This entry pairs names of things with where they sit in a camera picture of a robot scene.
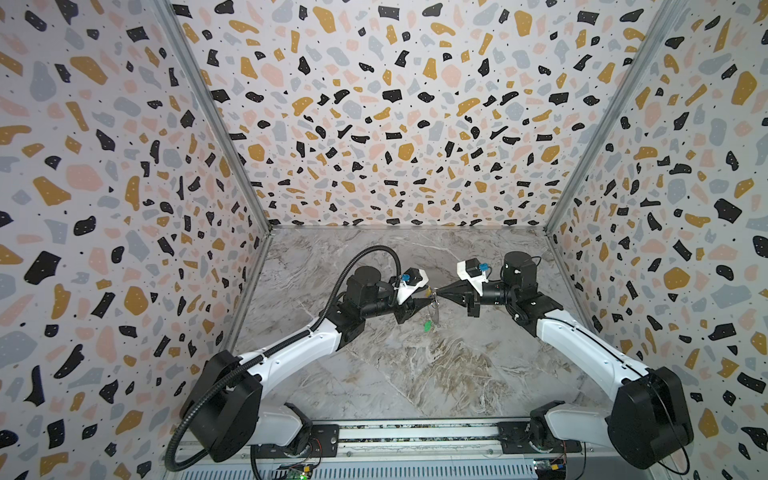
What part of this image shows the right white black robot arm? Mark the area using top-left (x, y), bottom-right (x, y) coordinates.
top-left (436, 251), bottom-right (694, 469)

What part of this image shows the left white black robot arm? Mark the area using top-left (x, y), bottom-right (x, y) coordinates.
top-left (164, 266), bottom-right (431, 471)

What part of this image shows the left green circuit board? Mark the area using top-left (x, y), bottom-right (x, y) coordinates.
top-left (283, 464), bottom-right (315, 480)

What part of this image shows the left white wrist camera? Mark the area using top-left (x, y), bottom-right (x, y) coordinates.
top-left (396, 267), bottom-right (429, 305)

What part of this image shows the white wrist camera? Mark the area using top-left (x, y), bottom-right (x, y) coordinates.
top-left (396, 267), bottom-right (429, 305)
top-left (457, 258), bottom-right (491, 296)

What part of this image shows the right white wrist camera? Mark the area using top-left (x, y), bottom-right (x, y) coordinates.
top-left (457, 258), bottom-right (491, 296)

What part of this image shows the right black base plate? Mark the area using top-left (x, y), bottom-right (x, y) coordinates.
top-left (497, 418), bottom-right (582, 454)

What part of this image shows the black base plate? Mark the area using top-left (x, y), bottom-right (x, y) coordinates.
top-left (255, 424), bottom-right (340, 462)
top-left (497, 418), bottom-right (582, 454)

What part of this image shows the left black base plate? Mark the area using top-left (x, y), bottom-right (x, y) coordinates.
top-left (255, 424), bottom-right (340, 462)

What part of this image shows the aluminium mounting rail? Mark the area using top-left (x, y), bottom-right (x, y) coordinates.
top-left (158, 416), bottom-right (670, 466)

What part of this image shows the white slotted cable duct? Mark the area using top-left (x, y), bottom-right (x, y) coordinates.
top-left (166, 458), bottom-right (537, 479)

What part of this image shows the right circuit board with wires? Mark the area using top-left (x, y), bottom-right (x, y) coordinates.
top-left (533, 457), bottom-right (567, 480)

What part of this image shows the black corrugated cable conduit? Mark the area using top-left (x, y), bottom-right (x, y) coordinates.
top-left (163, 244), bottom-right (402, 473)

